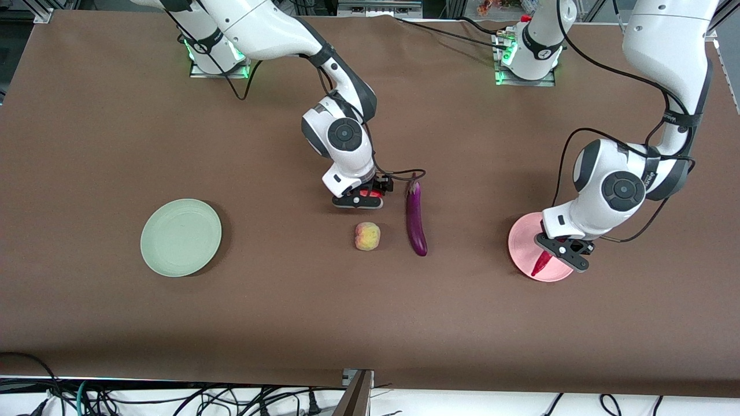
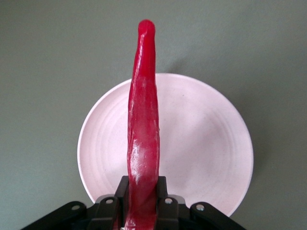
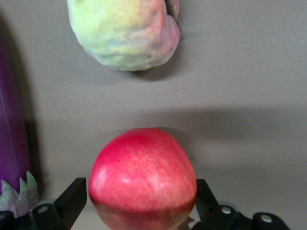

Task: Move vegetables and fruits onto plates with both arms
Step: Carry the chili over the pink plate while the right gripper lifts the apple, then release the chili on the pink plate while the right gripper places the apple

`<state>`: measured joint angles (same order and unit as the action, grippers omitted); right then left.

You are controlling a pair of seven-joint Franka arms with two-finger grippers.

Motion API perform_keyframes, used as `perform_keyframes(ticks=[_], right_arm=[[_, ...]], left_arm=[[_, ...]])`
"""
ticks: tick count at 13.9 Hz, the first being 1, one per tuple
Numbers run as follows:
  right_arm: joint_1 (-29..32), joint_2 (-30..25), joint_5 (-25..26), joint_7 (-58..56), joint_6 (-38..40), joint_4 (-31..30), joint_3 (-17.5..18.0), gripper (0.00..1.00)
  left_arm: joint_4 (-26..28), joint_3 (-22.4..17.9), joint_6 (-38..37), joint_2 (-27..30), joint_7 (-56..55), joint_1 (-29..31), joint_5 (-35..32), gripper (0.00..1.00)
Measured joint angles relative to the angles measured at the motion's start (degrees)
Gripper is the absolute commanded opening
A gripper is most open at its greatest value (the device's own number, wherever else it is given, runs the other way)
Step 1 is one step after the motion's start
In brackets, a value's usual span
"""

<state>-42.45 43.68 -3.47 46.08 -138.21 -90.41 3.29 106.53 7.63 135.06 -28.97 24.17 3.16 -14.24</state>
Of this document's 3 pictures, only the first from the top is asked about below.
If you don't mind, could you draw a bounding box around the yellow pink peach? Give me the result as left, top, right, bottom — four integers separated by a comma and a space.
354, 222, 382, 251

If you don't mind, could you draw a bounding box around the tangled black cable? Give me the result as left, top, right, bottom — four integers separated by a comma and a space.
87, 381, 347, 416

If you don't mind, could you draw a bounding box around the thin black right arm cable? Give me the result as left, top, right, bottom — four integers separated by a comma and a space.
219, 55, 262, 102

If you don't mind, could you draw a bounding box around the pink plate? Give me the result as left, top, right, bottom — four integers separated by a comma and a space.
508, 212, 579, 283

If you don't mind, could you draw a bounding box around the black looped floor cable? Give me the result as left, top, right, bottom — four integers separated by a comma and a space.
0, 352, 65, 416

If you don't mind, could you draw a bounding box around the light green plate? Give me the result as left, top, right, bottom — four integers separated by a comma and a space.
140, 199, 223, 278

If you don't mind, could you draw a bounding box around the large table cover sheet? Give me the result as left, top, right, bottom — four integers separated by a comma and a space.
0, 10, 740, 399

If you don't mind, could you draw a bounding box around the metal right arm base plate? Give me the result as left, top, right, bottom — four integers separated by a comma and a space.
190, 35, 251, 79

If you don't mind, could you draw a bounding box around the metal profile bracket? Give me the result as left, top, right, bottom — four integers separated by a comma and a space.
334, 369, 375, 416

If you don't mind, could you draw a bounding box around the thick black right gripper cable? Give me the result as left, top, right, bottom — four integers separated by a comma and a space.
370, 147, 427, 183

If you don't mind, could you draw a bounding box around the purple eggplant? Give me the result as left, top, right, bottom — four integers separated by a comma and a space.
405, 172, 428, 257

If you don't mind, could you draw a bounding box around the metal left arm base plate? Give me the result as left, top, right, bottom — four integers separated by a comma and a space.
494, 29, 557, 87

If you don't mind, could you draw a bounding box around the long black table cable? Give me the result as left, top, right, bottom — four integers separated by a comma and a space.
393, 16, 510, 51

